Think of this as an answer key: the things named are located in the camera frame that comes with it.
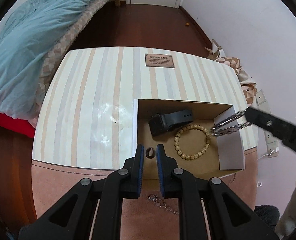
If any silver crystal link bracelet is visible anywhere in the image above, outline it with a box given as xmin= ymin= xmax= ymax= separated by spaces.
xmin=146 ymin=194 xmax=180 ymax=216

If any brown label patch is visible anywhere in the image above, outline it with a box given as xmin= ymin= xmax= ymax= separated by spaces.
xmin=145 ymin=54 xmax=175 ymax=68

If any white cardboard box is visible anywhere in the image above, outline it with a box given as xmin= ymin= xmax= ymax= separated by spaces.
xmin=132 ymin=98 xmax=246 ymax=181

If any red bed sheet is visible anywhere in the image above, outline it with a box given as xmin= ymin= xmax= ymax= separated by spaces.
xmin=0 ymin=113 xmax=35 ymax=138

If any white power strip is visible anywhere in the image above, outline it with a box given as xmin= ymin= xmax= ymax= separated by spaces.
xmin=255 ymin=89 xmax=280 ymax=158

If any silver chain bracelet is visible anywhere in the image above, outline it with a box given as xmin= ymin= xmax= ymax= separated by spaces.
xmin=210 ymin=109 xmax=251 ymax=138

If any wooden bead bracelet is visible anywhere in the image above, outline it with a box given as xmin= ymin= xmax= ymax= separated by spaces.
xmin=173 ymin=123 xmax=212 ymax=160

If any checkered mattress cover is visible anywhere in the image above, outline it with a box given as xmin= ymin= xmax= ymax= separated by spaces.
xmin=34 ymin=0 xmax=109 ymax=112

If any blue duvet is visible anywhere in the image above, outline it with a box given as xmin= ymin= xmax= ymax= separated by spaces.
xmin=0 ymin=0 xmax=94 ymax=119

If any checkered beige blanket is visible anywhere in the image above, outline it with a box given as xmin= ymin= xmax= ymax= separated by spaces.
xmin=205 ymin=39 xmax=257 ymax=106

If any black smart watch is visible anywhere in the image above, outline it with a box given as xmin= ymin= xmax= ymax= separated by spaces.
xmin=148 ymin=109 xmax=194 ymax=137

